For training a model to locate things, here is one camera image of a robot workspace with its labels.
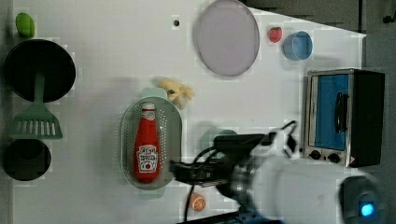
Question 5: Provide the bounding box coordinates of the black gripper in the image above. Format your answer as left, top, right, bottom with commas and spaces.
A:
169, 160, 235, 188

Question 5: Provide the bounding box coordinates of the red ketchup bottle plush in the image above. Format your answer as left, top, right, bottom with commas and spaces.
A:
133, 102, 161, 183

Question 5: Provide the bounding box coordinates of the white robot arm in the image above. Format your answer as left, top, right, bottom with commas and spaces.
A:
170, 156, 386, 224

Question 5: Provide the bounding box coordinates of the green oval strainer basket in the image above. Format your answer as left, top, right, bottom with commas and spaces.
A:
120, 88, 182, 200

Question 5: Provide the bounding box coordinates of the orange slice toy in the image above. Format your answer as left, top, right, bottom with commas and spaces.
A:
190, 193, 206, 212

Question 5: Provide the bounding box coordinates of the green metal mug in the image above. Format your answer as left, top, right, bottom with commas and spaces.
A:
201, 127, 236, 150

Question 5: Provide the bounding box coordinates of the yellow banana peel toy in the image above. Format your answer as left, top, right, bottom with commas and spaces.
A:
158, 78, 195, 110

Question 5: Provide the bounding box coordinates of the lilac round plate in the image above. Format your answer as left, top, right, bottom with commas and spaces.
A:
196, 0, 260, 76

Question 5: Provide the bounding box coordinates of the green slotted spatula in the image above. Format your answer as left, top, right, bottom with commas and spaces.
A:
9, 73, 63, 139

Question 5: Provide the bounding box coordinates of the black cup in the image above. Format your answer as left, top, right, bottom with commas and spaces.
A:
3, 139, 51, 181

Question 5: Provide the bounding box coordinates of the red strawberry toy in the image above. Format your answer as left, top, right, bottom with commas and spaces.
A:
269, 27, 283, 43

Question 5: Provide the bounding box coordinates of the blue bowl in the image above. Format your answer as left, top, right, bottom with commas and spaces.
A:
282, 31, 313, 61

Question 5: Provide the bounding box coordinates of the silver toaster oven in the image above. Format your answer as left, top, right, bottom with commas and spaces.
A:
304, 68, 385, 168

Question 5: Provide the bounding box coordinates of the black frying pan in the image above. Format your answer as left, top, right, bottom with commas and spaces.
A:
4, 39, 77, 103

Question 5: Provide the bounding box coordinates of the green pepper toy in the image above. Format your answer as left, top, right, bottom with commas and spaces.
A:
16, 13, 35, 38

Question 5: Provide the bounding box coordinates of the black cable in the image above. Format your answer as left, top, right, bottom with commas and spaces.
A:
183, 146, 219, 222

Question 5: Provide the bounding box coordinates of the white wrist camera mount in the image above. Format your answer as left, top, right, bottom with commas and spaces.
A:
214, 120, 299, 158

